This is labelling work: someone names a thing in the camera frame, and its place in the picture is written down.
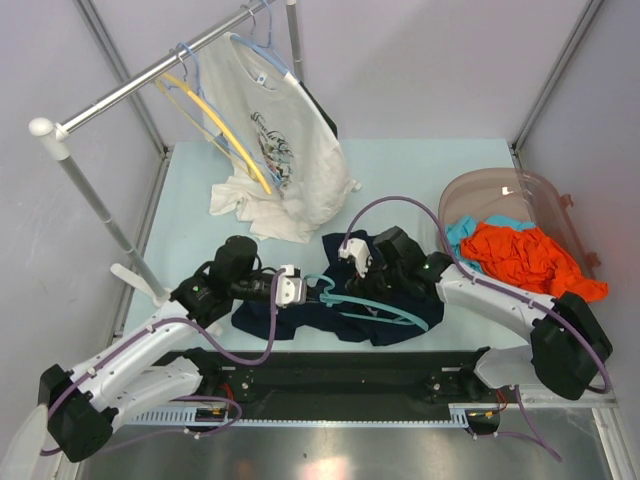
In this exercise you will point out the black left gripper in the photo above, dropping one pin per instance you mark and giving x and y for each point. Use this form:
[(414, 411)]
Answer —
[(311, 292)]

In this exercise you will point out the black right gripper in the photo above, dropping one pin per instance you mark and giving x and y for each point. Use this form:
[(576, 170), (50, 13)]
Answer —
[(359, 286)]

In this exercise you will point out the navy blue t-shirt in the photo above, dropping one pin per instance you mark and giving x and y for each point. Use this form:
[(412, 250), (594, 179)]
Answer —
[(254, 318)]

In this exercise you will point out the green hanger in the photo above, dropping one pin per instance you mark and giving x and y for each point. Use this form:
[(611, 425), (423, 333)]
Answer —
[(397, 316)]

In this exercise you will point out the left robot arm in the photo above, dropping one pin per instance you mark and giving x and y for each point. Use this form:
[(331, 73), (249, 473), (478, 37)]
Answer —
[(88, 403)]

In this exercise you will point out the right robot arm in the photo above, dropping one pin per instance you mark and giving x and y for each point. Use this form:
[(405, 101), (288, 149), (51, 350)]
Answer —
[(565, 345)]

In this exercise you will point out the white printed t-shirt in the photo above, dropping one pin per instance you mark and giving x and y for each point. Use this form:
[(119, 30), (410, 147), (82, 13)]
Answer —
[(286, 135)]

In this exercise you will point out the yellow hanger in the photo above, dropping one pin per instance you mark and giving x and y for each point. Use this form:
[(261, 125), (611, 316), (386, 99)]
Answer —
[(226, 141)]

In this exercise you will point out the light blue hanger with shirt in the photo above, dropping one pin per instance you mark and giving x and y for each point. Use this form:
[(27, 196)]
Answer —
[(266, 50)]

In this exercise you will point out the turquoise garment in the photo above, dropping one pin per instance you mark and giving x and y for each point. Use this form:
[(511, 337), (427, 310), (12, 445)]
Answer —
[(467, 225)]

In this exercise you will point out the orange garment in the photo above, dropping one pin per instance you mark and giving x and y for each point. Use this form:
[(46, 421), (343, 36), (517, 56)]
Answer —
[(530, 260)]

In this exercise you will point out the pink translucent plastic basket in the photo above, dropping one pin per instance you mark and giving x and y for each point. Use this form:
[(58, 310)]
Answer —
[(522, 196)]

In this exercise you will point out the silver clothes rack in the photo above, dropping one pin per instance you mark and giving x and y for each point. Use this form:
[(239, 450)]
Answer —
[(124, 152)]

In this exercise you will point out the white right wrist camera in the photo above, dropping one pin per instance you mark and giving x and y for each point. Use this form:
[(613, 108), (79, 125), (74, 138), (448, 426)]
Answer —
[(356, 251)]

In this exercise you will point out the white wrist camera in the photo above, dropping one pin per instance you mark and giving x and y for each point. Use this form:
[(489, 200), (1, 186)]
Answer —
[(291, 288), (356, 251)]

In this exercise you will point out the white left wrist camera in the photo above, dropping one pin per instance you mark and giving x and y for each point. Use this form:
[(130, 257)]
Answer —
[(291, 288)]

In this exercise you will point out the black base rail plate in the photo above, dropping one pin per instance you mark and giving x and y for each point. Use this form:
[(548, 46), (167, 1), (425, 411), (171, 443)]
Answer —
[(349, 387)]

